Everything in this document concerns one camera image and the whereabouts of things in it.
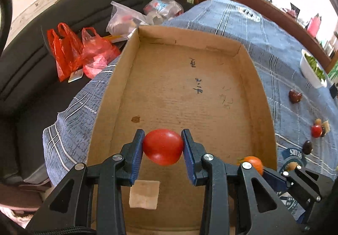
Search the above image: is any white bowl with greens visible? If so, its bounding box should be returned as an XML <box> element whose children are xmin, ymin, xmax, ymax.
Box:
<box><xmin>300</xmin><ymin>49</ymin><xmax>328</xmax><ymax>89</ymax></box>

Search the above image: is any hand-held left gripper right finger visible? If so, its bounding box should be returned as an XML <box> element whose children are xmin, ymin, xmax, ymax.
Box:
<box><xmin>182</xmin><ymin>128</ymin><xmax>304</xmax><ymax>235</ymax></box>

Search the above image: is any shallow cardboard box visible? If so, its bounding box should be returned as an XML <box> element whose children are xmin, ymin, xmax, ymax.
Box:
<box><xmin>86</xmin><ymin>25</ymin><xmax>278</xmax><ymax>231</ymax></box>

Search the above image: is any orange mandarin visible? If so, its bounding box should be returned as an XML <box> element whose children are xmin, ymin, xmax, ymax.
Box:
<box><xmin>239</xmin><ymin>156</ymin><xmax>264</xmax><ymax>175</ymax></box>

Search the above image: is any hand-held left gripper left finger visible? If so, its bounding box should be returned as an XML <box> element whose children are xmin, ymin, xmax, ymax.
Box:
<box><xmin>25</xmin><ymin>129</ymin><xmax>146</xmax><ymax>235</ymax></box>

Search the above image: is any red plastic bag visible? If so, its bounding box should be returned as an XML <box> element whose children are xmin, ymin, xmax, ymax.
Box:
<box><xmin>47</xmin><ymin>23</ymin><xmax>84</xmax><ymax>82</ymax></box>

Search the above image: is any pink bottle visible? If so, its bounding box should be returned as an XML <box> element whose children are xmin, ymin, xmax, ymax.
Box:
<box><xmin>307</xmin><ymin>14</ymin><xmax>322</xmax><ymax>38</ymax></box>

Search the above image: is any small tan card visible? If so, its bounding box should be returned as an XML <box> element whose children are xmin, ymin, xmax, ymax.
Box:
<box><xmin>68</xmin><ymin>71</ymin><xmax>83</xmax><ymax>83</ymax></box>

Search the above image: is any red tomato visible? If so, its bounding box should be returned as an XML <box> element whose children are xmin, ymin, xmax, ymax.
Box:
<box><xmin>143</xmin><ymin>129</ymin><xmax>184</xmax><ymax>166</ymax></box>
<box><xmin>311</xmin><ymin>124</ymin><xmax>323</xmax><ymax>138</ymax></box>

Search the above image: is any blue plaid blanket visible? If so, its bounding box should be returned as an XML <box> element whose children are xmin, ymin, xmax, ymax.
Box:
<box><xmin>42</xmin><ymin>0</ymin><xmax>338</xmax><ymax>225</ymax></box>

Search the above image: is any black sofa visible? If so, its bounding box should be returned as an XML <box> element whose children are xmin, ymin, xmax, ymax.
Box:
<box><xmin>0</xmin><ymin>0</ymin><xmax>193</xmax><ymax>190</ymax></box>

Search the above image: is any clear plastic bag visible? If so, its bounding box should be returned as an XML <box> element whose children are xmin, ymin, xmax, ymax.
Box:
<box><xmin>143</xmin><ymin>0</ymin><xmax>184</xmax><ymax>24</ymax></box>
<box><xmin>106</xmin><ymin>1</ymin><xmax>148</xmax><ymax>38</ymax></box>

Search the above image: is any dark red date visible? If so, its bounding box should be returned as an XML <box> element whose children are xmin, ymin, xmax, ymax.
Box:
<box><xmin>288</xmin><ymin>89</ymin><xmax>303</xmax><ymax>104</ymax></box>

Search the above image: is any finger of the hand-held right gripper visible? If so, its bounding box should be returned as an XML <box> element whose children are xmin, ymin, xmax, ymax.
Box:
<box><xmin>263</xmin><ymin>164</ymin><xmax>334</xmax><ymax>225</ymax></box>

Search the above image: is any pink translucent plastic bag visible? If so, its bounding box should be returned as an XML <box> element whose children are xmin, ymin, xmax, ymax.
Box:
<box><xmin>81</xmin><ymin>27</ymin><xmax>120</xmax><ymax>79</ymax></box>

